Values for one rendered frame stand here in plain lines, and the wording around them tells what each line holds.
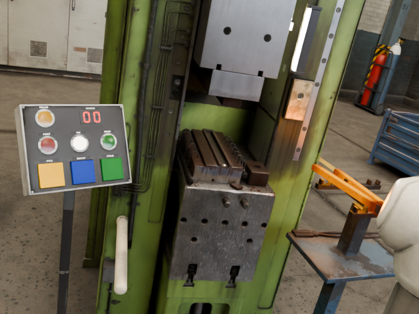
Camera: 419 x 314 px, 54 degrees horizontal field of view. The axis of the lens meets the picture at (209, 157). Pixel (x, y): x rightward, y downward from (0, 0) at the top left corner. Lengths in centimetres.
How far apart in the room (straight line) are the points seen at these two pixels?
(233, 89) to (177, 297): 95
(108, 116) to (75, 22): 526
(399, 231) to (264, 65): 102
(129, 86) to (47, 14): 505
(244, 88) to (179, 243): 68
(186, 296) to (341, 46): 125
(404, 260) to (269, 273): 156
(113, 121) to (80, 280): 128
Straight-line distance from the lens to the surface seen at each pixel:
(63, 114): 141
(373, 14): 971
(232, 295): 196
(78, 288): 247
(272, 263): 218
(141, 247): 197
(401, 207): 66
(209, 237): 173
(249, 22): 152
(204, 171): 164
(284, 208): 200
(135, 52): 162
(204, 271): 183
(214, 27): 149
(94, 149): 142
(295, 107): 178
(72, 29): 668
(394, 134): 540
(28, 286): 250
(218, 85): 153
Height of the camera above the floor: 162
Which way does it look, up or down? 22 degrees down
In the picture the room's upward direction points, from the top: 11 degrees clockwise
